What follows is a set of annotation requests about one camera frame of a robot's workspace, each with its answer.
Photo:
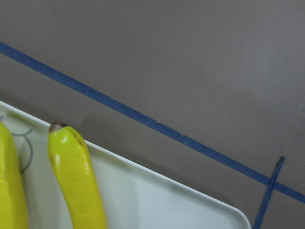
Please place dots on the yellow banana basket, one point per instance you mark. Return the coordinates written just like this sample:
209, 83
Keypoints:
13, 208
71, 163

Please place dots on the yellow banana basket front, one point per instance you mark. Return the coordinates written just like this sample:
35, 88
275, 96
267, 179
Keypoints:
13, 208

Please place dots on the white bear plate tray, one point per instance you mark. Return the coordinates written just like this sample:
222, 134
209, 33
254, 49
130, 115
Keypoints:
134, 197

